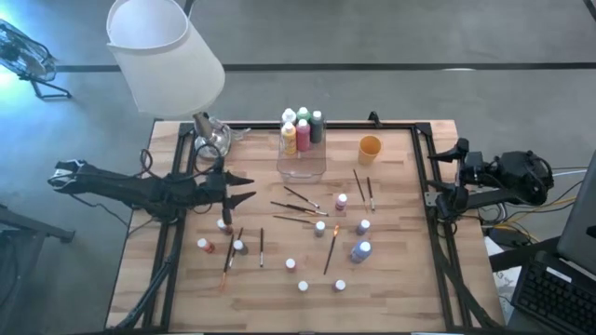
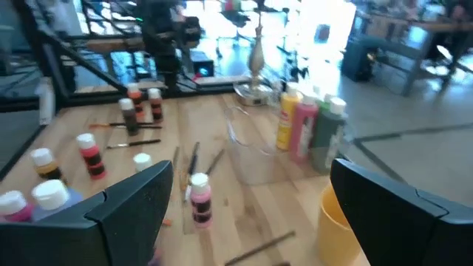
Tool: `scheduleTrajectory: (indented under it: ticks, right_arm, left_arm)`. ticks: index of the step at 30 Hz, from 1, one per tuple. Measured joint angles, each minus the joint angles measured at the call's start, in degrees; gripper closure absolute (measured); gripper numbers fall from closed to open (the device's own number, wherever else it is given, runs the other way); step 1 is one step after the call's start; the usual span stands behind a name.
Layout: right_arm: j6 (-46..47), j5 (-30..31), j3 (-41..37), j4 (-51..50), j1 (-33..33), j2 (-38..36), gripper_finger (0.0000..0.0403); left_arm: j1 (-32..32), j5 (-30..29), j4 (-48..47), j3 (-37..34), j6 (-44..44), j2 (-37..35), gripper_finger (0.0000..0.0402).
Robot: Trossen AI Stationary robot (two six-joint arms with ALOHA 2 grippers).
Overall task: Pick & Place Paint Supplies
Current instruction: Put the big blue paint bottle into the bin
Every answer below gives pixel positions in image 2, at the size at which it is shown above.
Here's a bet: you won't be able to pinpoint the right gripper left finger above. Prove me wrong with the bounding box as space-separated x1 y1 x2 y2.
0 159 174 266

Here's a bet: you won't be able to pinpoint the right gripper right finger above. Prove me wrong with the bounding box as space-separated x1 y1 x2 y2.
329 157 473 266

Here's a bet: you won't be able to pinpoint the large blue paint bottle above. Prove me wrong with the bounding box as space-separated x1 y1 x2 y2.
30 179 84 222

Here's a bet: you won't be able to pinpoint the small grey paint bottle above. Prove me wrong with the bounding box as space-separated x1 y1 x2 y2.
132 152 154 173

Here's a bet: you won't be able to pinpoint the small pink paint bottle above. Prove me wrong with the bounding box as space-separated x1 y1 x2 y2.
189 172 214 229

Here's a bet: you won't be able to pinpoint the small magenta paint bottle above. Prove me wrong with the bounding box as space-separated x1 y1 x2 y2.
0 190 35 224

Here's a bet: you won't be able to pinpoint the large paint bottles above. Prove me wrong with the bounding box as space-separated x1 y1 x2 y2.
309 97 350 175

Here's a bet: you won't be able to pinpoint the small orange paint bottle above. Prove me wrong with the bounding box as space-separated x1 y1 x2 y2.
126 82 146 120

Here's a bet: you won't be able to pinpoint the small light brown paint bottle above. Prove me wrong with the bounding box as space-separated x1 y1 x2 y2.
147 87 165 124

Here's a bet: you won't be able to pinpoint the large pink paint bottle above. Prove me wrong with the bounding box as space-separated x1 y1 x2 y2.
288 95 320 164

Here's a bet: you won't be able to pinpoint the large light green paint bottle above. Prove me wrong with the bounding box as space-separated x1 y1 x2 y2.
316 92 336 114

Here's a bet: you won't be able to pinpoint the large yellow paint bottle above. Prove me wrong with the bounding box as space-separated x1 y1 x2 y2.
276 85 304 152

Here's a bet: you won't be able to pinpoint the small red-orange paint bottle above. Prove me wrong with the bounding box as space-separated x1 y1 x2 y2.
75 132 108 181

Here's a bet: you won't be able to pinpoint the small yellow paint bottle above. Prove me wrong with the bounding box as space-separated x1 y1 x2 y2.
30 147 68 185

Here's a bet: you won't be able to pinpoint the small dark olive paint bottle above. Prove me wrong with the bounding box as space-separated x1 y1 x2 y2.
118 97 141 137

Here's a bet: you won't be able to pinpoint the yellow plastic cup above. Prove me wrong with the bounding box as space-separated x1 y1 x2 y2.
316 180 366 266

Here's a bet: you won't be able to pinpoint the black paintbrush silver ferrule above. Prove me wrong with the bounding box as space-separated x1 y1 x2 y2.
183 154 199 205
106 138 163 150
205 148 226 177

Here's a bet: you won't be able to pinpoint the thin black paintbrush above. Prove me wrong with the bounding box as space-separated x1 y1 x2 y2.
110 124 163 131

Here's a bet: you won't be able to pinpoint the thin paintbrush orange tip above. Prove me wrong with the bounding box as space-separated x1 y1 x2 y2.
224 230 297 266

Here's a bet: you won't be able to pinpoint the clear plastic bin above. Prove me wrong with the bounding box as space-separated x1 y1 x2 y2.
224 104 356 186

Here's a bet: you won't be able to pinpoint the grey background table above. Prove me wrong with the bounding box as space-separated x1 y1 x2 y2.
353 9 473 98

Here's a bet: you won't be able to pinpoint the silver lamp white shade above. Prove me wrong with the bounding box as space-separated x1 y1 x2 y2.
233 10 276 109

